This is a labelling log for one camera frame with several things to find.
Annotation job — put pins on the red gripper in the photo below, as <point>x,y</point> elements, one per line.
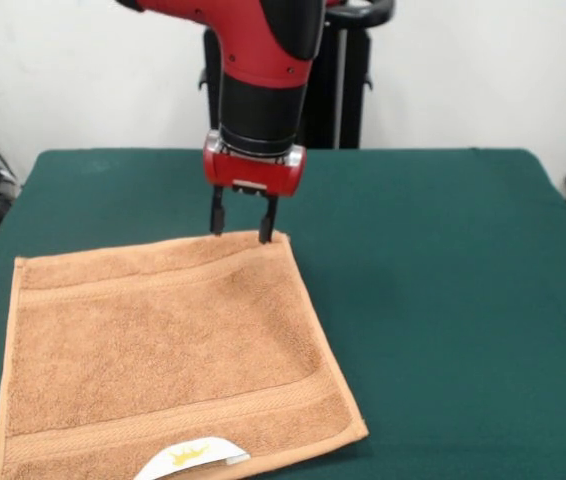
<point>253,172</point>

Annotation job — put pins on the tan terry towel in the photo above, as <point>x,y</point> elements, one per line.
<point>138,350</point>

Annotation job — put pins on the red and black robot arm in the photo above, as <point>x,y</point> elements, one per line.
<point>263,75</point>

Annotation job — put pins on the dark green table cloth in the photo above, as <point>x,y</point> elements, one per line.
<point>463,300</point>

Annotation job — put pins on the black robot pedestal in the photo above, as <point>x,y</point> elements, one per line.
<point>343,90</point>

